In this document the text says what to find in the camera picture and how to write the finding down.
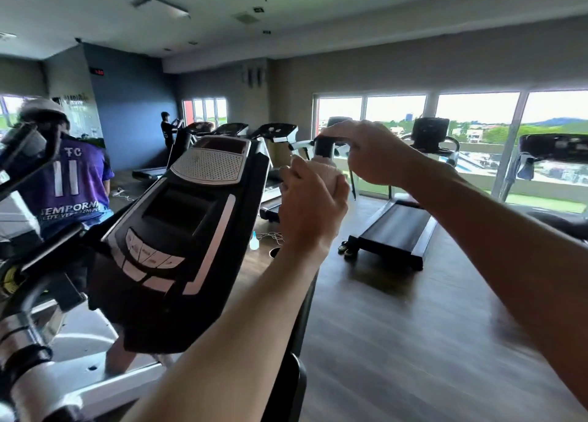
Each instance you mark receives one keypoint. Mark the black elliptical trainer console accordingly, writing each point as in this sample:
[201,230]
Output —
[183,233]

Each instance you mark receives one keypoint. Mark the rectangular ceiling light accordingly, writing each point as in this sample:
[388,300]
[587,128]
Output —
[160,6]

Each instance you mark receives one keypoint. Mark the person's right forearm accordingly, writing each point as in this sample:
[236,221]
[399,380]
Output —
[505,252]

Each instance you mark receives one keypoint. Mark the black treadmill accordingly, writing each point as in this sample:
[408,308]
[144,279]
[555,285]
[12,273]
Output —
[399,233]
[154,171]
[232,129]
[278,135]

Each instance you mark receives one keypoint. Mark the person's left forearm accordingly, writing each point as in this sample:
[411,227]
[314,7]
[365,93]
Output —
[239,343]

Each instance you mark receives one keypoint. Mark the person's left fingers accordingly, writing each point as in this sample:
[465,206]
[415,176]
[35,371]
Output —
[333,185]

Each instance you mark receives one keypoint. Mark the pair of dark shoes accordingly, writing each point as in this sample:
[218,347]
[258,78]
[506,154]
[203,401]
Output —
[347,248]

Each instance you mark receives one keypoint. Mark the small black round cup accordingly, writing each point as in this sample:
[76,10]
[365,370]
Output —
[274,252]

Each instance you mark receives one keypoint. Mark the spray bottle with black head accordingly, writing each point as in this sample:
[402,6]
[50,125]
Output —
[323,148]

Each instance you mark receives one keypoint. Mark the grey elliptical trainer frame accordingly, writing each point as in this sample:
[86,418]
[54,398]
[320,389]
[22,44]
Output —
[32,325]

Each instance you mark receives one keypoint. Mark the small pale blue bottle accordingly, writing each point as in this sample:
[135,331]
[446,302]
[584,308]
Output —
[254,242]

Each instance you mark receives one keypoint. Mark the person's right hand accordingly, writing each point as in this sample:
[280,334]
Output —
[379,157]

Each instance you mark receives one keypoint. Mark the ceiling air vent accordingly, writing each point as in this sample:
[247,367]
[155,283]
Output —
[247,17]

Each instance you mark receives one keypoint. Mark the black exercise machine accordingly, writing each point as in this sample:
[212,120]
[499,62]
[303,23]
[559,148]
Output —
[556,148]

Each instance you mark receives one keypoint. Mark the person's left hand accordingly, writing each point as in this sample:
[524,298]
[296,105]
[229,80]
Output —
[307,210]

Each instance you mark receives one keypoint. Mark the person's right fingers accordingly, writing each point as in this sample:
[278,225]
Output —
[344,130]

